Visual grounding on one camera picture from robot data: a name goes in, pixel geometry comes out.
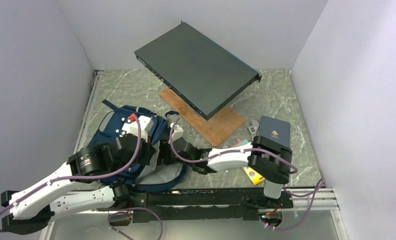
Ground navy blue student backpack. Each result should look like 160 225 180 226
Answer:
88 99 189 193

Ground dark blue bottom book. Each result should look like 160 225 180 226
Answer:
259 115 291 148

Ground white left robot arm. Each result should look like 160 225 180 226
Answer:
0 134 156 235

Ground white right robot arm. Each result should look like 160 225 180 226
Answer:
163 135 298 208

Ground brown wooden base board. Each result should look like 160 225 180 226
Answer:
159 87 246 147

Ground dark grey rack unit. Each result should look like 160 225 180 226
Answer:
134 21 262 120

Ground yellow crayon box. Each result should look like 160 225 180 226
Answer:
242 167 265 185

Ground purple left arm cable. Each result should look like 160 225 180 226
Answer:
0 114 143 233

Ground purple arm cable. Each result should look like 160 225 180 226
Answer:
169 117 325 232
0 114 143 233

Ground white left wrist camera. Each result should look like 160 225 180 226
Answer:
120 113 154 140

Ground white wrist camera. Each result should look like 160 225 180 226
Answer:
120 113 154 140
170 122 184 142

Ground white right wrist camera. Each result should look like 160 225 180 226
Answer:
170 122 184 142

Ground black front rail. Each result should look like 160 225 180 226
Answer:
113 187 294 223

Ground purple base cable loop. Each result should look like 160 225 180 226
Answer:
107 206 164 240

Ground red handled adjustable wrench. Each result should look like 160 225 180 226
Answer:
247 119 260 141

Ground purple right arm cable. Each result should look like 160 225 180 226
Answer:
169 117 325 232

